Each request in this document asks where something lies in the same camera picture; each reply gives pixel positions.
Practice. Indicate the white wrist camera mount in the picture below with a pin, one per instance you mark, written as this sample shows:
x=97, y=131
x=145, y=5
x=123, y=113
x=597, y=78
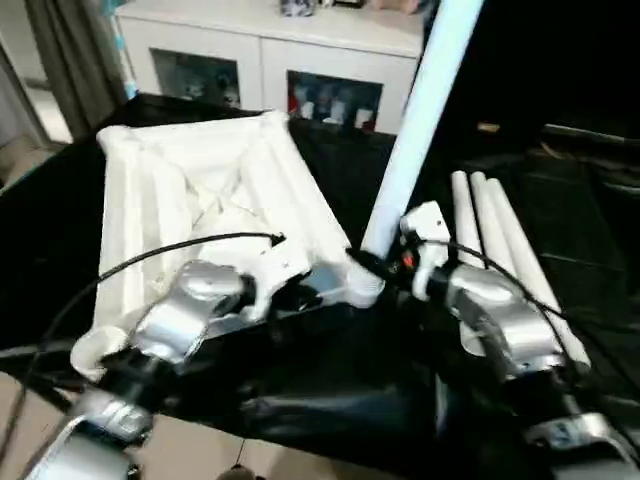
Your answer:
x=430, y=225
x=280, y=270

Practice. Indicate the white glass-door cabinet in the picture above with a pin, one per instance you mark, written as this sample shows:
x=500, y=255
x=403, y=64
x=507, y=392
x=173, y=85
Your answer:
x=260, y=50

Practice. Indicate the black work mat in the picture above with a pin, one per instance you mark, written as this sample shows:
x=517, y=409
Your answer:
x=325, y=400

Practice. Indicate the grey curtain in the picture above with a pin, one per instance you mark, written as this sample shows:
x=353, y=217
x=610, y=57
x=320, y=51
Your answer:
x=75, y=65

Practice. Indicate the grey crumpled item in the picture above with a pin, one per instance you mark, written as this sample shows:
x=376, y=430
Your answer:
x=295, y=7

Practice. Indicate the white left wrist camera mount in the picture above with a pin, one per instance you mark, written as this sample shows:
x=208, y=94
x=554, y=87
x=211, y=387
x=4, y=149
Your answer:
x=280, y=270

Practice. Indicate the small tan label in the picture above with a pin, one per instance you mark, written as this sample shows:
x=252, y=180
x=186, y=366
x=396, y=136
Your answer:
x=489, y=127

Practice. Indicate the white plastic table top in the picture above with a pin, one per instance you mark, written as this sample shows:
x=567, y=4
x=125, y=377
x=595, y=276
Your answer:
x=200, y=200

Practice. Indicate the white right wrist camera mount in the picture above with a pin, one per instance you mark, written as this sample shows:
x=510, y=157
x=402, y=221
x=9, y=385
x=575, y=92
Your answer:
x=430, y=225

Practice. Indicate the large black case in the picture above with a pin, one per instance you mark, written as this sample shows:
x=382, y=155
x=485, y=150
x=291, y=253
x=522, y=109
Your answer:
x=550, y=60

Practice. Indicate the blue white patterned item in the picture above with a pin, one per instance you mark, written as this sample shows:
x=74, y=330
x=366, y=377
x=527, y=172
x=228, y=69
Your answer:
x=125, y=55

